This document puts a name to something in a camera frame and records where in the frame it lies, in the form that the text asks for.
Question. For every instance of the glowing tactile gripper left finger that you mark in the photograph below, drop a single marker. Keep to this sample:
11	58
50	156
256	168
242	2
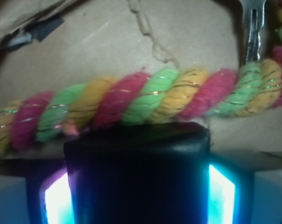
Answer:
45	201

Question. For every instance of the black box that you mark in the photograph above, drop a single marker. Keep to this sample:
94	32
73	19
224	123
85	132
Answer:
147	174

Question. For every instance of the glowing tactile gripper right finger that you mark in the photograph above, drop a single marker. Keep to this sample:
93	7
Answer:
244	197

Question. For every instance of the brown paper bag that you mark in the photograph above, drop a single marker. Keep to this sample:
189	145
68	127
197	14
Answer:
103	37

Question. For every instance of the bunch of keys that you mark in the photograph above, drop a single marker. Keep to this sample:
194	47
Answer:
253	19

